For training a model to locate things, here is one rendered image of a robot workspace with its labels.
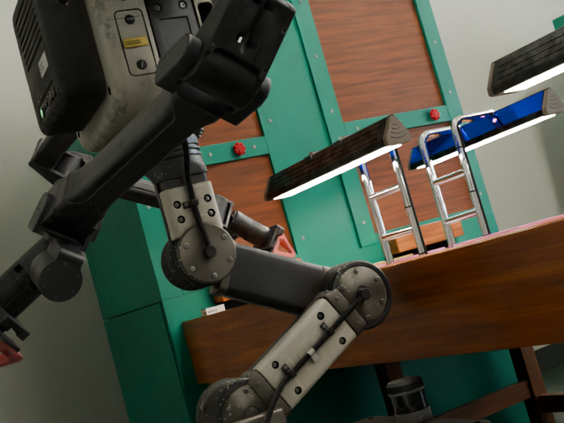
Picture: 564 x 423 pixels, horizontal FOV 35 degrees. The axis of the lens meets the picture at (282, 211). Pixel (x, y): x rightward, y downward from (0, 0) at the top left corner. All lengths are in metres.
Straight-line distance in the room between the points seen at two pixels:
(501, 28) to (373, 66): 2.17
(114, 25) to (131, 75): 0.08
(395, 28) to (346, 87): 0.35
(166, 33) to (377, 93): 1.81
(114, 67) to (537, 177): 3.94
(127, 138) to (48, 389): 2.37
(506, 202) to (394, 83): 1.80
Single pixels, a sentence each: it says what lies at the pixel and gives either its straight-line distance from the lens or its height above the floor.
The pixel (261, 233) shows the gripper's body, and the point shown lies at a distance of 2.29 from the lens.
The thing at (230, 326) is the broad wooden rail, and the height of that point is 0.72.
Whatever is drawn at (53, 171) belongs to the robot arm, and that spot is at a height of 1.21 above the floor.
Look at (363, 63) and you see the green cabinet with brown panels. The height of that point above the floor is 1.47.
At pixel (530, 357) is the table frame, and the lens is 3.25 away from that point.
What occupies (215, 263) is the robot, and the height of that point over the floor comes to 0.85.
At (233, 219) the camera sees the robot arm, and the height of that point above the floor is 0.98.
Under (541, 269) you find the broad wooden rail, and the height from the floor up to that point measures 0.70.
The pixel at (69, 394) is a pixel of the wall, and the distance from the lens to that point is 3.42.
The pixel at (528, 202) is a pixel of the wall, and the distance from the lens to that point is 5.05.
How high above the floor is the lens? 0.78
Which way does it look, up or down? 5 degrees up
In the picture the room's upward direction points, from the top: 16 degrees counter-clockwise
